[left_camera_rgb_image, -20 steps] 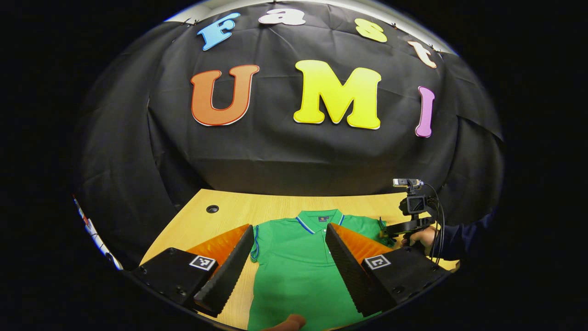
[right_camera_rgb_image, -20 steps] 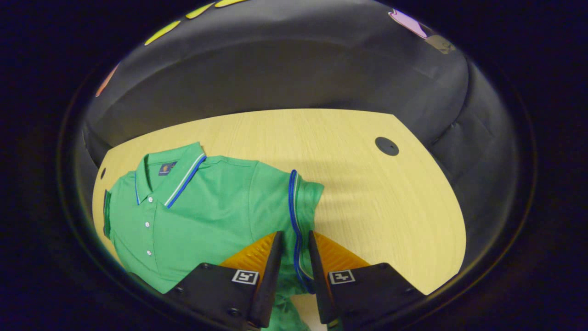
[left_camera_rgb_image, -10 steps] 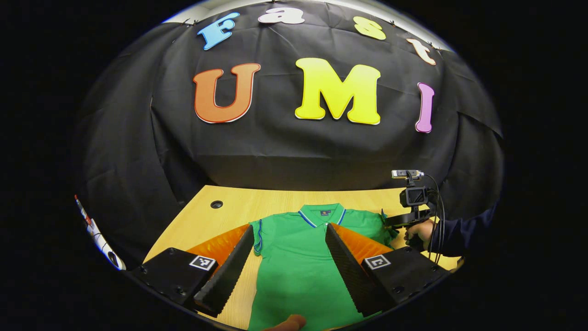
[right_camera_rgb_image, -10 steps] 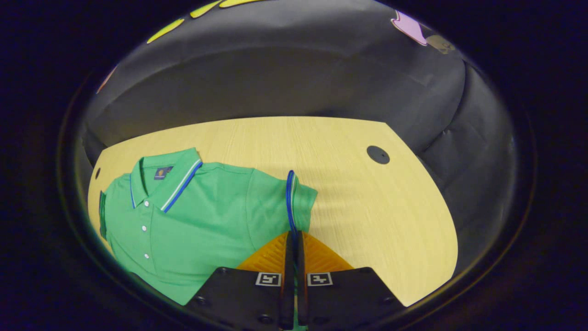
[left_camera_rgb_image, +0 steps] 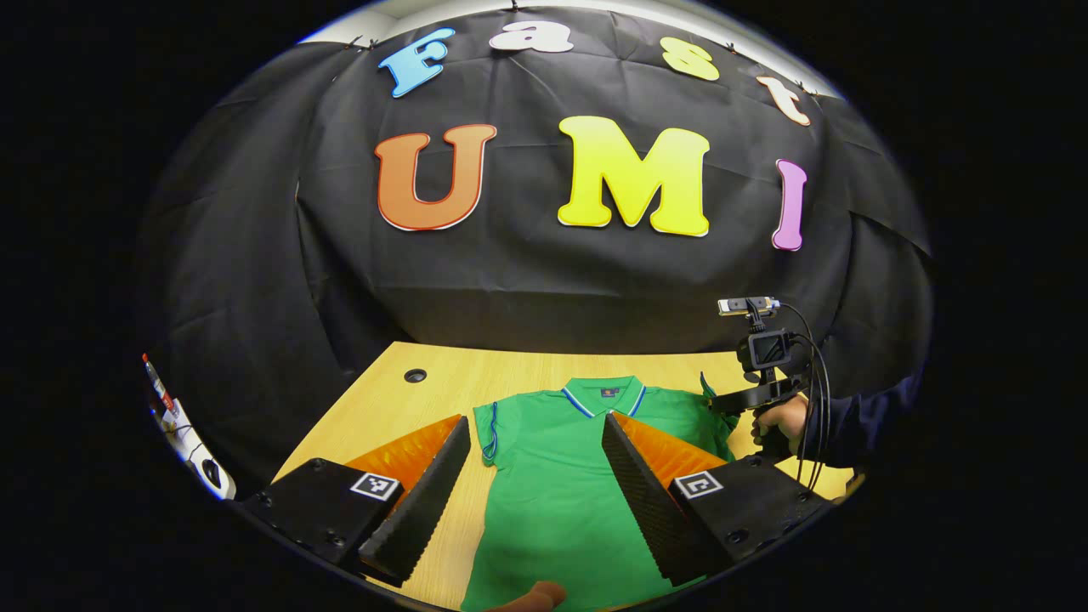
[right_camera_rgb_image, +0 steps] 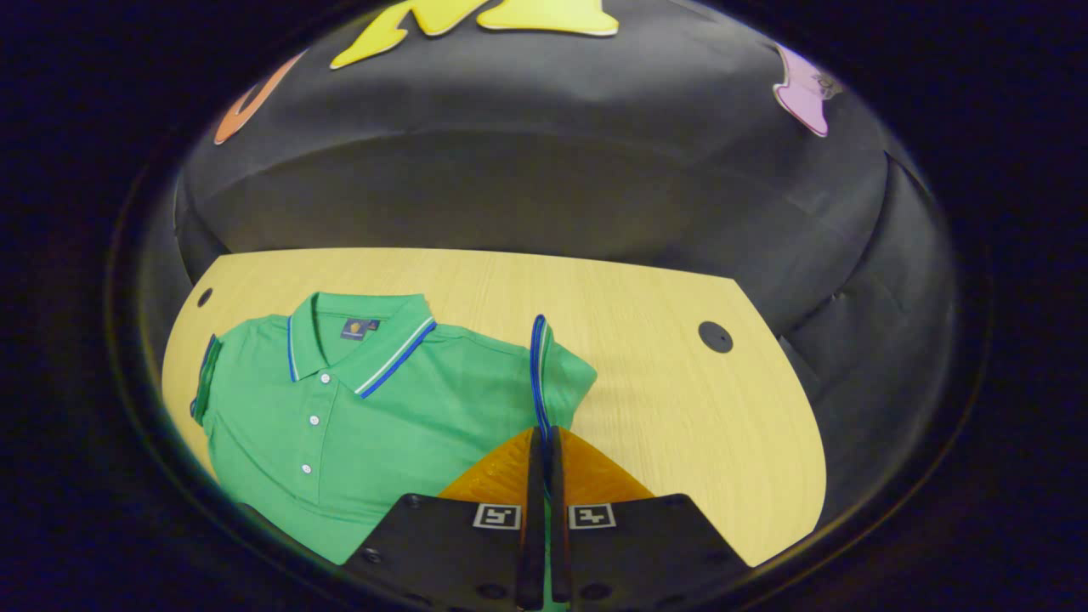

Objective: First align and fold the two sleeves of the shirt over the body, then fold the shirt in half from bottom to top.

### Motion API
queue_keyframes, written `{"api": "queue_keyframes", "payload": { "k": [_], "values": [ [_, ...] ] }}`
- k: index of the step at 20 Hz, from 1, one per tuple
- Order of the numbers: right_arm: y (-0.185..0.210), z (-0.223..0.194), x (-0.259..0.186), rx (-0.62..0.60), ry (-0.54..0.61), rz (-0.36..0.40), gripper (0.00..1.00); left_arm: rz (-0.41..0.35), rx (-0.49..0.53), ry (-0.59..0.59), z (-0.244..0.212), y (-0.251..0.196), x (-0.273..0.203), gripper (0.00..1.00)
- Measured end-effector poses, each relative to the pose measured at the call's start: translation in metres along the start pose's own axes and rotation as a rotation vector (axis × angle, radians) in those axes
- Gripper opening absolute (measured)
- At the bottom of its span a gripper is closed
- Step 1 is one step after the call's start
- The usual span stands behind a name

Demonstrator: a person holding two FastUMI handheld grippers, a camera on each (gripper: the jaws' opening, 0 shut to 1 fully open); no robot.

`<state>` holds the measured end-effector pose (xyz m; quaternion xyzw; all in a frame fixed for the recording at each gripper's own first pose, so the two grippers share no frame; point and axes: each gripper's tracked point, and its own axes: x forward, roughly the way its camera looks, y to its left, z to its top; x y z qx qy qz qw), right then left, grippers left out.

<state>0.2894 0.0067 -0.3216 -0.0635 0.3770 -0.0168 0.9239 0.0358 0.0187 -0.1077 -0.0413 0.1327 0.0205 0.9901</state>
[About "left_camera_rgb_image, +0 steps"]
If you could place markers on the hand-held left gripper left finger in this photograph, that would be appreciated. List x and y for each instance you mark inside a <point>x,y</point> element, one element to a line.
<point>416,518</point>

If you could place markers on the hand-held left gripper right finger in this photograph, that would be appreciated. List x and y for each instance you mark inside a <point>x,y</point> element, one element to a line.
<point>654,510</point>

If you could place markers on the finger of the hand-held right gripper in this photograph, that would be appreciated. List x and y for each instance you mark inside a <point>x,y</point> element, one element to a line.
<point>727,402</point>

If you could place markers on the green polo T-shirt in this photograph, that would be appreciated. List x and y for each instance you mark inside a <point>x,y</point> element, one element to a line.
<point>552,476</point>

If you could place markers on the black backdrop cloth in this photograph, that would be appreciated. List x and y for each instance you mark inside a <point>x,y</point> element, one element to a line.
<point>544,280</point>

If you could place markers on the white plastic device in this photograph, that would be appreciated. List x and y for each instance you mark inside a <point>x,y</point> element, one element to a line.
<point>191,446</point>

